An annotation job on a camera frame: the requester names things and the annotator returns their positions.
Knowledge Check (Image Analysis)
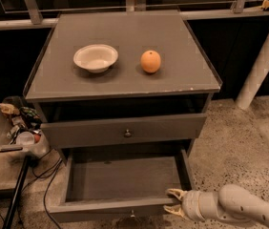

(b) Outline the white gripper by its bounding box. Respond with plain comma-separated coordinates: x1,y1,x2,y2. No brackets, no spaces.
163,188,207,221

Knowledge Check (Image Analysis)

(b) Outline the grey drawer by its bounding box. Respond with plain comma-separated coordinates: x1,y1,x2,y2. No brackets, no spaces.
41,114,206,149
49,145,193,222

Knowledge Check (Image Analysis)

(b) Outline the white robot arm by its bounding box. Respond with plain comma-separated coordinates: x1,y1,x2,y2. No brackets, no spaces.
163,184,269,228

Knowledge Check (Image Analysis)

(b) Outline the grey top drawer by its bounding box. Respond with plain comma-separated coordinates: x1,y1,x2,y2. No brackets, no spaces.
41,114,206,149

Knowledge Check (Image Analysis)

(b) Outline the grey drawer cabinet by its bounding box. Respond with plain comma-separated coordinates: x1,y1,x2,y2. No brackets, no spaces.
22,10,222,164

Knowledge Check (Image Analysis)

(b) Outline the orange fruit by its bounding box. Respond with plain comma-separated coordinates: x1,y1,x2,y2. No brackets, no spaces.
140,51,161,73

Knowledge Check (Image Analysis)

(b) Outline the white column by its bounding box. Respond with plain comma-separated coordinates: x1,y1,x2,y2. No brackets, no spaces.
236,33,269,110

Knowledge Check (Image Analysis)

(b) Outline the black pole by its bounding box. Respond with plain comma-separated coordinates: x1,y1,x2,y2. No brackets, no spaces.
2,156,31,229

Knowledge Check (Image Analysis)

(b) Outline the white bowl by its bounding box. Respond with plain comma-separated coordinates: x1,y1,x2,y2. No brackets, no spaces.
73,44,118,73

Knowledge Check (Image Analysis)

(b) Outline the white cup in bin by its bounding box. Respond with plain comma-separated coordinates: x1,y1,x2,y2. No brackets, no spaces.
16,132,34,145

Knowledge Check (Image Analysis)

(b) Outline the metal railing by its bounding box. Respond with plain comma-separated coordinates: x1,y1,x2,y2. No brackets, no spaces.
0,0,269,32

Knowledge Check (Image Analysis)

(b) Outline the black floor cable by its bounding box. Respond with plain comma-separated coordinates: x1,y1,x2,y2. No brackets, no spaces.
19,150,63,229

